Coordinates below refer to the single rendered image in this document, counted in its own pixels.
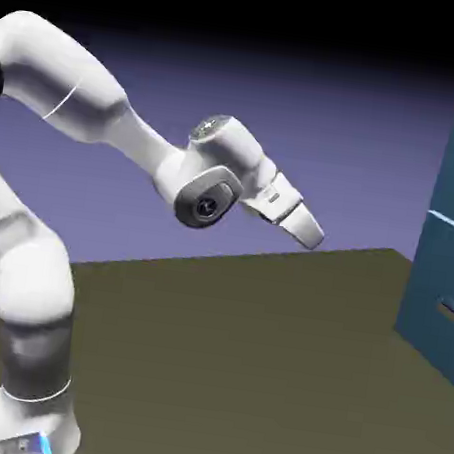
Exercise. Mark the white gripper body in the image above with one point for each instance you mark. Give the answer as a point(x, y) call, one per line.
point(303, 223)

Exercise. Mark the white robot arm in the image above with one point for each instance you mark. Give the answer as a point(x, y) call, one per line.
point(68, 85)

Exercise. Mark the blue painted cabinet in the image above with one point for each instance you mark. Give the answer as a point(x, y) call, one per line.
point(453, 224)

